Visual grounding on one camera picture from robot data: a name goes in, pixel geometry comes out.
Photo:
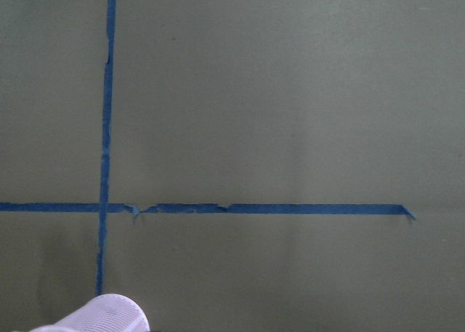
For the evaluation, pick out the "pink mesh pen holder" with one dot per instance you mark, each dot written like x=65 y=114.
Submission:
x=105 y=313

